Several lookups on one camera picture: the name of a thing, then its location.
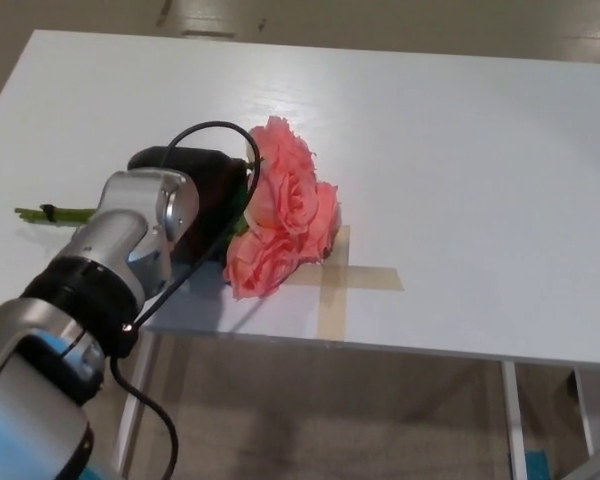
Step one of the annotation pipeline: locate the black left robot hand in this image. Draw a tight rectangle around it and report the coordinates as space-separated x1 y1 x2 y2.
126 144 254 266

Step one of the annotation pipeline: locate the pink rose bouquet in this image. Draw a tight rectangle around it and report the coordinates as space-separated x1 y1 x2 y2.
13 115 342 301

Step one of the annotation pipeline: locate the blue floor marker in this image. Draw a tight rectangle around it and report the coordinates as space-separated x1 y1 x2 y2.
524 449 551 480

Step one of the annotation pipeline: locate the beige masking tape strip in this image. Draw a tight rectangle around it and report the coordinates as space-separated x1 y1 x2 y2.
279 264 405 293
318 224 351 341

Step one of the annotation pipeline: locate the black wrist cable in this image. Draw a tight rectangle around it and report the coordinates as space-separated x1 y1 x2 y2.
110 121 261 480

